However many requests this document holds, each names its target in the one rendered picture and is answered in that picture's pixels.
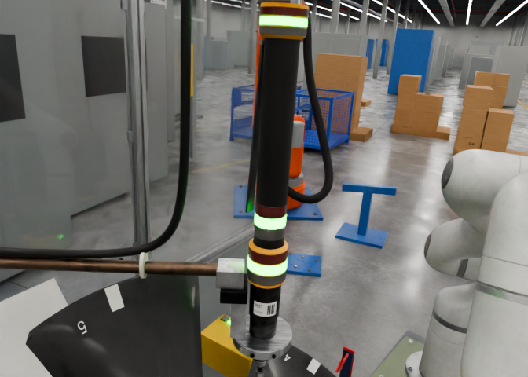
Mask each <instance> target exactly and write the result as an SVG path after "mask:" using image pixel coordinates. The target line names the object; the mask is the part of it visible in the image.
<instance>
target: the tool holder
mask: <svg viewBox="0 0 528 377"><path fill-rule="evenodd" d="M229 261H230V262H243V264H244V259H237V258H219V259H218V267H217V271H216V288H217V289H221V290H220V303H224V304H231V314H230V335H229V336H230V338H233V344H234V346H235V347H236V348H237V350H238V351H240V352H241V353H242V354H243V355H245V356H247V357H250V358H253V359H256V360H272V359H275V358H278V357H281V356H282V355H284V354H285V353H287V351H288V350H289V349H290V347H291V344H292V329H291V327H290V325H289V324H288V323H287V322H286V321H285V320H284V319H282V318H281V317H278V318H277V333H276V334H275V336H274V337H272V338H271V339H267V340H261V339H256V338H254V337H253V336H251V334H250V332H249V324H250V315H249V314H248V315H247V307H248V276H247V274H246V273H244V267H243V268H242V269H231V268H228V266H226V263H229Z"/></svg>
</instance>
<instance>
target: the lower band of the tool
mask: <svg viewBox="0 0 528 377"><path fill-rule="evenodd" d="M253 239H254V238H253ZM253 239H251V240H250V241H249V247H250V248H251V249H252V250H253V251H255V252H257V253H259V254H266V255H275V254H282V253H284V252H285V251H286V250H287V249H288V243H287V242H286V241H284V246H283V247H281V248H278V249H274V250H267V249H262V248H260V247H257V246H255V245H254V244H253ZM250 260H251V259H250ZM251 261H252V260H251ZM286 261H287V260H286ZM286 261H284V262H286ZM253 262H254V261H253ZM284 262H282V263H280V264H283V263H284ZM254 263H256V264H259V263H257V262H254ZM280 264H277V265H280ZM259 265H263V264H259ZM265 266H275V265H265ZM249 270H250V269H249ZM250 271H251V270H250ZM285 271H286V270H285ZM285 271H284V272H285ZM251 272H252V271H251ZM253 273H254V272H253ZM254 274H256V275H259V274H257V273H254ZM281 274H282V273H281ZM281 274H278V275H275V276H279V275H281ZM259 276H263V275H259ZM267 277H271V276H267ZM248 280H249V279H248ZM249 282H250V283H251V284H253V285H255V286H256V287H260V288H266V289H270V288H275V287H279V286H280V285H282V284H283V283H284V282H283V283H282V284H278V285H276V286H271V287H266V286H260V285H257V284H254V283H252V282H251V281H250V280H249Z"/></svg>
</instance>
